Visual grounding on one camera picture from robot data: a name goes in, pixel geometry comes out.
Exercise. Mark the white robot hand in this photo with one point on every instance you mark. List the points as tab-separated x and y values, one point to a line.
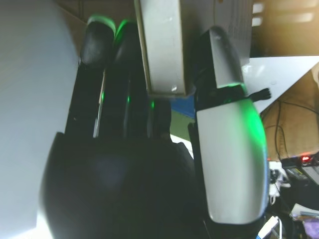
124	186

